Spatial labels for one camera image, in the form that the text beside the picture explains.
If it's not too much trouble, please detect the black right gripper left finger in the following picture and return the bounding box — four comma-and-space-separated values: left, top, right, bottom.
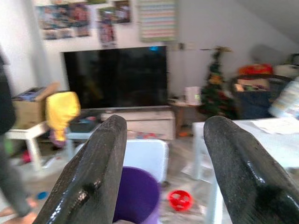
35, 115, 128, 224

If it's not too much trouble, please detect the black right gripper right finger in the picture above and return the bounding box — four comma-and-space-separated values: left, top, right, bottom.
203, 115, 299, 224

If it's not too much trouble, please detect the purple rubbish bin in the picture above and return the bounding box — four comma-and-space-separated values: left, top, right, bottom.
113, 166, 162, 224

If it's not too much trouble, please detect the dark toy tray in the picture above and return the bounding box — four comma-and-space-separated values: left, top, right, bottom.
69, 116, 101, 133

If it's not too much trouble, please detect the small white plastic table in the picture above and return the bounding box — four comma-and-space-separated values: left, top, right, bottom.
192, 117, 299, 224

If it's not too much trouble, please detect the white plastic chair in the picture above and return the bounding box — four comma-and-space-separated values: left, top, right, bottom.
74, 139, 169, 185

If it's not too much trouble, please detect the printed paper sheet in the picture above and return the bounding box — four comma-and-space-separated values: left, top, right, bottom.
251, 118, 299, 135

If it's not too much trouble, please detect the yellow cloth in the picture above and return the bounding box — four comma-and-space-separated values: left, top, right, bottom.
45, 91, 82, 147

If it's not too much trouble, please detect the white television console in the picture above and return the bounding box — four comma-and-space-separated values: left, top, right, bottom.
100, 109, 176, 140

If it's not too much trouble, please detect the dark toy basket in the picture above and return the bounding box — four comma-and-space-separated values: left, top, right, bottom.
232, 74, 292, 120

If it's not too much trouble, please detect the white side table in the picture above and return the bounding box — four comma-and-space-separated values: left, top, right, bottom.
5, 121, 51, 172

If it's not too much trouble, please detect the red perforated ball toy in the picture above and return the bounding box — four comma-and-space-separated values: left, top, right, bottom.
168, 190, 193, 212

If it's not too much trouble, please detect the brown cardboard box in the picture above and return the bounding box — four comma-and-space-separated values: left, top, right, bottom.
11, 82, 60, 130

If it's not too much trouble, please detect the small decorated Christmas tree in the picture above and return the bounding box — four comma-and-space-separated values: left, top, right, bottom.
199, 46, 236, 119

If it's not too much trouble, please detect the white blue diaper pack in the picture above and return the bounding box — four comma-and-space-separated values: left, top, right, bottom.
268, 77, 299, 120

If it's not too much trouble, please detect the round wooden stool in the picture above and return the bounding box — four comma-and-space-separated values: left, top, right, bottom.
171, 102, 204, 137

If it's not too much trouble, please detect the black flat television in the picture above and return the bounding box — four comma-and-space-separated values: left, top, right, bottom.
61, 46, 169, 110

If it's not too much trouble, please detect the white box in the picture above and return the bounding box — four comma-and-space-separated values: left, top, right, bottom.
185, 86, 202, 105

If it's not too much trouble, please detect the person in dark clothes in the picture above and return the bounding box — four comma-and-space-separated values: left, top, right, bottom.
0, 44, 39, 224

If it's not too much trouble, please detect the red orange toy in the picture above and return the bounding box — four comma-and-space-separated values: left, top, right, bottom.
237, 64, 274, 77

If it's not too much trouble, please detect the narrow photo poster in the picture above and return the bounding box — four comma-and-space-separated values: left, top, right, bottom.
98, 21, 117, 49

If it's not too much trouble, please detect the large photo collage poster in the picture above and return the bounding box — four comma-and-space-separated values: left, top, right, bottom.
36, 3, 92, 40

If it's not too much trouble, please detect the wide photo poster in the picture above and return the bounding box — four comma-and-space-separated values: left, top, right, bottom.
97, 0, 131, 24

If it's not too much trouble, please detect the striped wall hanging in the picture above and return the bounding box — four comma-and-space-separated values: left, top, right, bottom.
137, 0, 178, 43

